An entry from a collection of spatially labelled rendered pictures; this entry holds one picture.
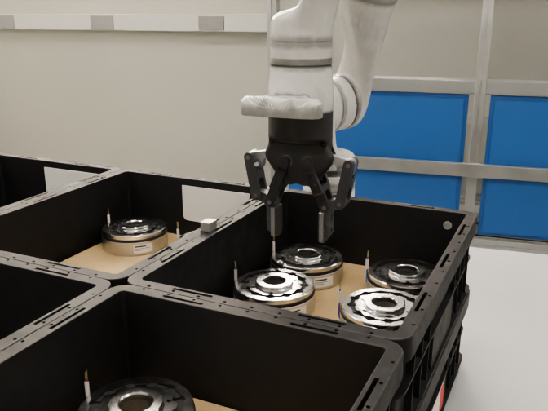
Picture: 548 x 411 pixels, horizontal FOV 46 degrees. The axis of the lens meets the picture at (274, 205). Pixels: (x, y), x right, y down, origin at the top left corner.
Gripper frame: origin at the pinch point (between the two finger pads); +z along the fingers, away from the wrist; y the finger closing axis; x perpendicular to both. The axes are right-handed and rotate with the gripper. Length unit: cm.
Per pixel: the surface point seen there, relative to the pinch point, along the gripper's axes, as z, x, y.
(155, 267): 1.5, 14.8, 11.2
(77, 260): 11.2, -3.5, 37.3
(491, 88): 2, -188, -8
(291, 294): 8.5, 1.6, 0.4
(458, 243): 1.5, -5.2, -18.3
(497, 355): 24.4, -22.2, -23.6
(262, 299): 8.3, 4.7, 3.0
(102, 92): 20, -257, 221
